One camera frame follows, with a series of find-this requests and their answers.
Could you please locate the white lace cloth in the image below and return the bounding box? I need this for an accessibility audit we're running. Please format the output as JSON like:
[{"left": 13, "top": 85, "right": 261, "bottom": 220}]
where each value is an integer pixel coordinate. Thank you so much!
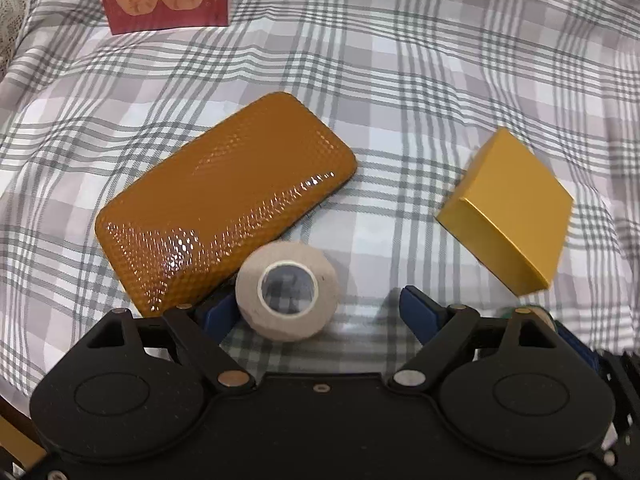
[{"left": 0, "top": 0, "right": 33, "bottom": 78}]

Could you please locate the green tape roll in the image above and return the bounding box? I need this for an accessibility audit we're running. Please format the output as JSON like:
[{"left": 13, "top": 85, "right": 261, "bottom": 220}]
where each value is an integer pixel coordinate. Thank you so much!
[{"left": 500, "top": 305, "right": 558, "bottom": 333}]

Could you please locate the orange textured glasses case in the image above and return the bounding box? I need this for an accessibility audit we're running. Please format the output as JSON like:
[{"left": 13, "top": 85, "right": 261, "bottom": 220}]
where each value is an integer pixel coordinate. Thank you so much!
[{"left": 94, "top": 91, "right": 358, "bottom": 318}]

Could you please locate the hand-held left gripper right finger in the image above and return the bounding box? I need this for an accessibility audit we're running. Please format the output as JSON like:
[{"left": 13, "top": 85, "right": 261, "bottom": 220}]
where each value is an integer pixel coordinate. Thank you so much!
[{"left": 389, "top": 286, "right": 588, "bottom": 391}]

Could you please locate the beige bandage roll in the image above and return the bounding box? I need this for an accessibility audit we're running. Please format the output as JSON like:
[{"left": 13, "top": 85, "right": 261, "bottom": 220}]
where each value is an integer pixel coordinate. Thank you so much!
[{"left": 235, "top": 241, "right": 340, "bottom": 343}]

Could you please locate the gold cardboard box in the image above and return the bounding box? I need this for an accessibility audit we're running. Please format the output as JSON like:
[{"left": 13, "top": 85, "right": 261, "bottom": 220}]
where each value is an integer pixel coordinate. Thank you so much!
[{"left": 435, "top": 126, "right": 574, "bottom": 297}]

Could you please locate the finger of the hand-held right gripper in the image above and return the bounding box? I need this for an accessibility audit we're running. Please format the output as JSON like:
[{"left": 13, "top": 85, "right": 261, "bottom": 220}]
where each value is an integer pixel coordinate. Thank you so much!
[{"left": 555, "top": 325, "right": 601, "bottom": 375}]

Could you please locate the grey plaid blanket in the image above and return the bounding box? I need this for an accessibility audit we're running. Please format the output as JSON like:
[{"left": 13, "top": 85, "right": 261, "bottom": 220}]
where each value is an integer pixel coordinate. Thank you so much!
[{"left": 0, "top": 0, "right": 640, "bottom": 411}]

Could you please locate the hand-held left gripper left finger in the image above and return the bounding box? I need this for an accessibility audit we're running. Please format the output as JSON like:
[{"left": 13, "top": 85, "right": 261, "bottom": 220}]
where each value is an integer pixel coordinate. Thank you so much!
[{"left": 75, "top": 294, "right": 256, "bottom": 392}]

